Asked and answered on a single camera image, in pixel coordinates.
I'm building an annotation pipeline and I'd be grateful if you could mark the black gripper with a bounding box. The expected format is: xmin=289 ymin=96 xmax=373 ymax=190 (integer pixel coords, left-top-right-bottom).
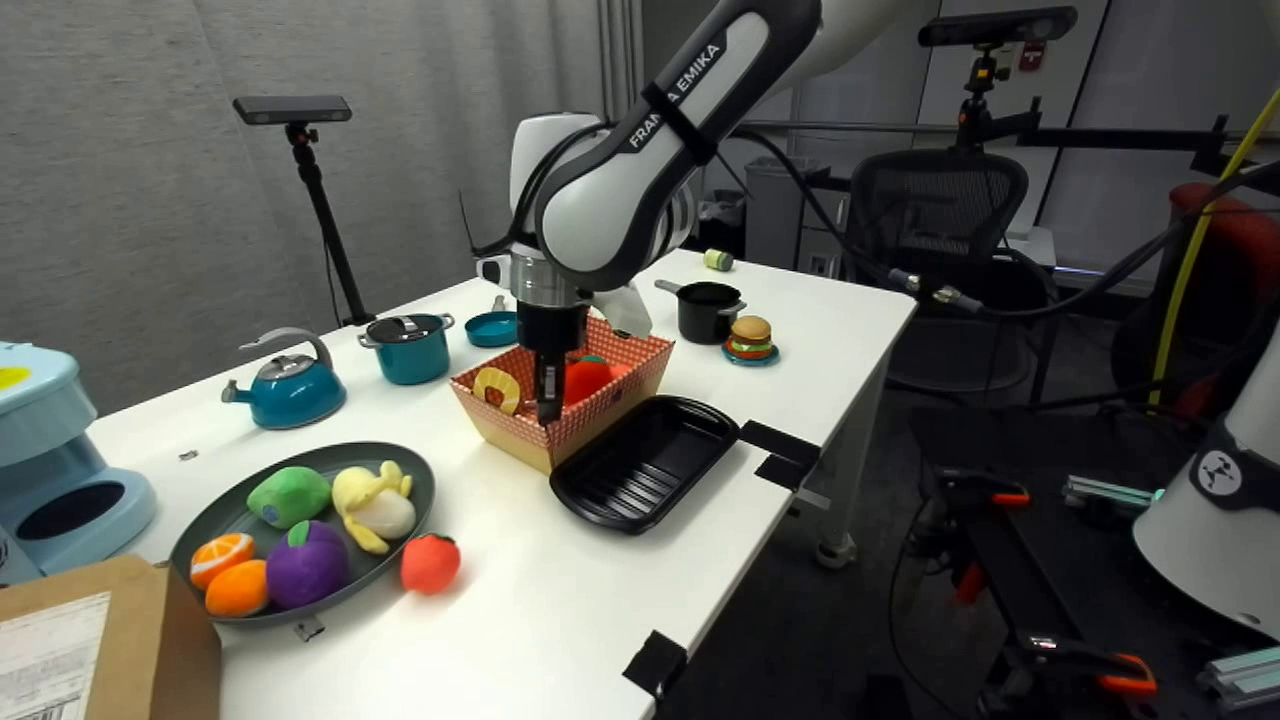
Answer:
xmin=517 ymin=302 xmax=593 ymax=430

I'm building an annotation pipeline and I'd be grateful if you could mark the red peach plush toy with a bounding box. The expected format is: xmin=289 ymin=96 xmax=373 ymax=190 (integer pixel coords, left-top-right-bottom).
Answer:
xmin=560 ymin=347 xmax=618 ymax=407

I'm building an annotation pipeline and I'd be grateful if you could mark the orange woven basket box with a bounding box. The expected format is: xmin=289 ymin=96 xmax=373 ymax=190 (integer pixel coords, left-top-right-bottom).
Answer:
xmin=447 ymin=311 xmax=679 ymax=475

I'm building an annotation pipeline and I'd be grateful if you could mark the yellow plush fruit half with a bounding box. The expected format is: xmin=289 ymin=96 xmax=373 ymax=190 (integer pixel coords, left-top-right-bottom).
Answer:
xmin=468 ymin=365 xmax=527 ymax=417

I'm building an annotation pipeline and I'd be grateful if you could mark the black ridged tray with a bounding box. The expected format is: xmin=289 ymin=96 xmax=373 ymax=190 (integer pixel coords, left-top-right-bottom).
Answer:
xmin=549 ymin=391 xmax=745 ymax=540

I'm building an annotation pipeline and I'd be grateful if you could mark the teal toy pot with lid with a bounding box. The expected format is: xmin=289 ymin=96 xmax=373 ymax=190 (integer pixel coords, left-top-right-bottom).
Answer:
xmin=352 ymin=310 xmax=459 ymax=388

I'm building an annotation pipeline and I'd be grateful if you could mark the small black toy pot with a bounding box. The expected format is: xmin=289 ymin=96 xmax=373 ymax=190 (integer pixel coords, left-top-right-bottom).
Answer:
xmin=653 ymin=275 xmax=746 ymax=347

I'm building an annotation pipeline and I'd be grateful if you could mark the toy burger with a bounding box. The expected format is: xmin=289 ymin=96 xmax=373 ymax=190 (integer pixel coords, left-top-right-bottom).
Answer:
xmin=718 ymin=311 xmax=783 ymax=370

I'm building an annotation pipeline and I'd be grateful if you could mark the small red-orange plush fruit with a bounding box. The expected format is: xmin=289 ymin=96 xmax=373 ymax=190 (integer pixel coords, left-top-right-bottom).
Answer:
xmin=396 ymin=532 xmax=464 ymax=601

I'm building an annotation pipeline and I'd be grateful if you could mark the yellow banana plush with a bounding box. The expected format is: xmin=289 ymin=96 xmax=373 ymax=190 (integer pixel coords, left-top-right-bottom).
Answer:
xmin=329 ymin=457 xmax=416 ymax=558

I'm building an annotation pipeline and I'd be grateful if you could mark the teal toy kettle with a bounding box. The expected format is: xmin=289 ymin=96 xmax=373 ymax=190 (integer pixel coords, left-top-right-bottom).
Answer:
xmin=217 ymin=326 xmax=352 ymax=434

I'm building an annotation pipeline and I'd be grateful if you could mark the green plush fruit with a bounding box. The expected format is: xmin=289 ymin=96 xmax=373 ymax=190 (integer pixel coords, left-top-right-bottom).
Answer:
xmin=245 ymin=464 xmax=337 ymax=532

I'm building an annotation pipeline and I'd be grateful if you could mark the purple plush fruit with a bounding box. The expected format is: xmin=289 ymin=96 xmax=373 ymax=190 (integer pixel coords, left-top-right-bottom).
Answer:
xmin=263 ymin=517 xmax=355 ymax=612

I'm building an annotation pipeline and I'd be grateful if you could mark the orange slice plush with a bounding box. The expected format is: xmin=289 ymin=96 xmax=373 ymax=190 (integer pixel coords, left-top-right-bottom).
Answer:
xmin=189 ymin=529 xmax=260 ymax=594

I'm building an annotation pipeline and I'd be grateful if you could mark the whole orange plush fruit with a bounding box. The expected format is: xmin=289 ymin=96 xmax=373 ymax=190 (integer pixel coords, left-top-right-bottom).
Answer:
xmin=198 ymin=558 xmax=276 ymax=621

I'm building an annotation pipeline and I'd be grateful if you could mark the brown cardboard box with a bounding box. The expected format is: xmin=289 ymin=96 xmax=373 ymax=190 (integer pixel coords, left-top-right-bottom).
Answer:
xmin=0 ymin=552 xmax=228 ymax=720

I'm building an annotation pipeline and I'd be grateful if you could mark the light blue toy coffee maker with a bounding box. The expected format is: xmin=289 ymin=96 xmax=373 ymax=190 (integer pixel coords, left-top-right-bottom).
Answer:
xmin=0 ymin=339 xmax=159 ymax=588

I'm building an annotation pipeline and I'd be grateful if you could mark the table leg with caster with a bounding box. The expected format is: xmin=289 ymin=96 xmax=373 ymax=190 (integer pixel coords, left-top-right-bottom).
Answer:
xmin=811 ymin=354 xmax=891 ymax=574

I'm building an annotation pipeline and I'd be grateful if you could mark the black mesh office chair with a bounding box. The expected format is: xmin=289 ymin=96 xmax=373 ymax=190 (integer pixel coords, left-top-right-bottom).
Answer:
xmin=838 ymin=147 xmax=1056 ymax=326

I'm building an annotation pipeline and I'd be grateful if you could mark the black orange bar clamp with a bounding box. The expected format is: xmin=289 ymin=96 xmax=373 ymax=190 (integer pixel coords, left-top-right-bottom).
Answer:
xmin=930 ymin=472 xmax=1030 ymax=517
xmin=1023 ymin=635 xmax=1164 ymax=707

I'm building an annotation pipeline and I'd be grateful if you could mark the pale green metal bar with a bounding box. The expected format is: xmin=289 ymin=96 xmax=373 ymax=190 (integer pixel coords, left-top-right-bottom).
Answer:
xmin=1060 ymin=472 xmax=1167 ymax=519
xmin=1190 ymin=646 xmax=1280 ymax=707

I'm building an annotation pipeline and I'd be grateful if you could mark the red chair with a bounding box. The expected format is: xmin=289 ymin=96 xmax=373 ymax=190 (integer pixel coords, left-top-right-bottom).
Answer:
xmin=1110 ymin=175 xmax=1280 ymax=424

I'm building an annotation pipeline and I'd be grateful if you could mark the black table edge bracket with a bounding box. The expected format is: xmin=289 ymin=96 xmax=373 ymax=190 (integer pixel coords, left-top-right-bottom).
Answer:
xmin=618 ymin=628 xmax=692 ymax=700
xmin=734 ymin=417 xmax=824 ymax=492

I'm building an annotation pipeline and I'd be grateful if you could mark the black camera tripod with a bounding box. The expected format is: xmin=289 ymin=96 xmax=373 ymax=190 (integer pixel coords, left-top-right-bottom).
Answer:
xmin=281 ymin=116 xmax=377 ymax=328

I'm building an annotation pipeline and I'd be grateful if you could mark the black stereo camera bar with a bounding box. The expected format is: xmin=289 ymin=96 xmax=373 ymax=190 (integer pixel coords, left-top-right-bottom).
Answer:
xmin=228 ymin=93 xmax=355 ymax=128

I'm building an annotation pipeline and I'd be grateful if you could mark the black camera on mount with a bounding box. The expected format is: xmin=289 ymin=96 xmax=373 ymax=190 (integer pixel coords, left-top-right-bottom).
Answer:
xmin=915 ymin=6 xmax=1078 ymax=54

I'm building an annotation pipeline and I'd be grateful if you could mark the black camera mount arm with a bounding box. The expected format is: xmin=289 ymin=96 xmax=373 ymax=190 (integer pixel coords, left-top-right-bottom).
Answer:
xmin=953 ymin=36 xmax=1280 ymax=186

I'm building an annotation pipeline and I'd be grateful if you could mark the yellow hose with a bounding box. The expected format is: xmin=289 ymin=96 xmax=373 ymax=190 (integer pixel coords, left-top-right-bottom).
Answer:
xmin=1148 ymin=81 xmax=1280 ymax=406

